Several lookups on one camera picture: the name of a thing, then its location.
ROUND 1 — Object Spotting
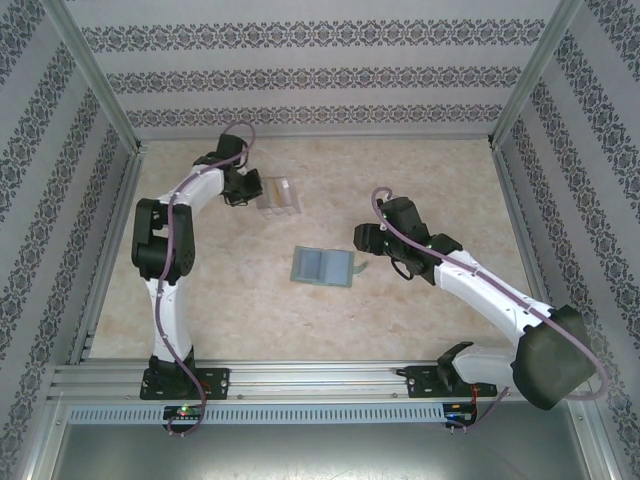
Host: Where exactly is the clear acrylic card stand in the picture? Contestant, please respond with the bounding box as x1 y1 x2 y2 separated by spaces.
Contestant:
255 176 303 220

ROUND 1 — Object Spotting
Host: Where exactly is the green card holder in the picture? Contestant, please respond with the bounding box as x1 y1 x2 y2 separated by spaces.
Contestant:
289 244 370 289

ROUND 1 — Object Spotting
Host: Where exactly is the right controller board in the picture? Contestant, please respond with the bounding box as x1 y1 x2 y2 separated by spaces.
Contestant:
444 403 476 424

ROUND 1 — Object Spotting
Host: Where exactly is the controller board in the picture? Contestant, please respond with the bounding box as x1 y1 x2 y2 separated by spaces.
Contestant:
444 403 476 424
163 405 204 421

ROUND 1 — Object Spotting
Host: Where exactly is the grey metal panel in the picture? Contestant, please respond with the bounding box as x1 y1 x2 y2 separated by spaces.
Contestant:
49 422 612 480

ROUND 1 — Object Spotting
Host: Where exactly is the left controller board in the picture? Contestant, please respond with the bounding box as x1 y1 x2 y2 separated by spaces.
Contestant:
163 405 204 421

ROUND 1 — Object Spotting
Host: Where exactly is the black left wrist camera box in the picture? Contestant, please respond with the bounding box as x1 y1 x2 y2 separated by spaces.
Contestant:
215 133 247 162

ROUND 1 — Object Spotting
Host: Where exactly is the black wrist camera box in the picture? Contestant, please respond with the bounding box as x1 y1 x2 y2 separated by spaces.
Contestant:
382 196 431 237
215 133 247 162

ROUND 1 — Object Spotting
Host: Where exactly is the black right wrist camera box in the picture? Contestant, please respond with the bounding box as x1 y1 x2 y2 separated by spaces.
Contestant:
382 196 431 237

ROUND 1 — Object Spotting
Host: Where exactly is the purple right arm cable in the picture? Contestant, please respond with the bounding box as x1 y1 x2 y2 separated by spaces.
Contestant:
368 186 611 434

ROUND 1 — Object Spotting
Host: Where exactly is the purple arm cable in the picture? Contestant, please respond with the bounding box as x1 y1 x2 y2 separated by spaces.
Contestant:
368 186 611 434
155 121 259 437

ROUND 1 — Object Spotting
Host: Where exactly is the aluminium side rail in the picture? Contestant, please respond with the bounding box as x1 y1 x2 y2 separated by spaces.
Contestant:
492 142 570 360
68 142 149 365

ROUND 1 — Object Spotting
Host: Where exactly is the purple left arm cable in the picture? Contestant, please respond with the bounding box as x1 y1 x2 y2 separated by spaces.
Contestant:
155 121 259 437

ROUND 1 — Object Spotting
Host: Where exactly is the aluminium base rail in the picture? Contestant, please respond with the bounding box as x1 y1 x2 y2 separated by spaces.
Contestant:
47 357 591 401

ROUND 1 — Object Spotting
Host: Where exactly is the grey slotted cable duct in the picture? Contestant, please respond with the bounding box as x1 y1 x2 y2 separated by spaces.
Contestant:
67 403 446 425

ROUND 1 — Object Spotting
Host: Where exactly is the aluminium frame post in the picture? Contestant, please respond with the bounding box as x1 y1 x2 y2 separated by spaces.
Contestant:
43 0 147 152
488 0 585 147

